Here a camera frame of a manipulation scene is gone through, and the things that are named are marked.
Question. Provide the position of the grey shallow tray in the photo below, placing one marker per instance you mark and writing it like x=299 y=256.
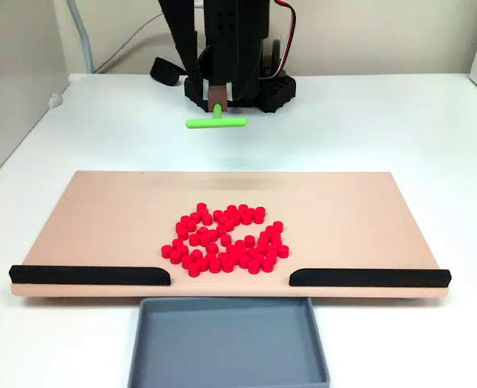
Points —
x=226 y=343

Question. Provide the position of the small white bracket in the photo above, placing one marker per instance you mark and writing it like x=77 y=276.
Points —
x=55 y=101

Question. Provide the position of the black edge rail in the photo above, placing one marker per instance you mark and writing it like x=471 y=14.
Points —
x=368 y=278
x=85 y=275

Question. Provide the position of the red granules pile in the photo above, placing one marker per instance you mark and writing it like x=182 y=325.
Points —
x=226 y=250

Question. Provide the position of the beige flat board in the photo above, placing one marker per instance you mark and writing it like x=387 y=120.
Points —
x=101 y=226

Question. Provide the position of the grey side panel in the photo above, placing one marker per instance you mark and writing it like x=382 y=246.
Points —
x=16 y=89

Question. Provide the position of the red cylindrical granule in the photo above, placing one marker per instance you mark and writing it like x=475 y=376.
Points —
x=259 y=212
x=201 y=208

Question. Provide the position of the black table clamp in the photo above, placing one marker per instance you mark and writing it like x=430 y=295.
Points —
x=163 y=72

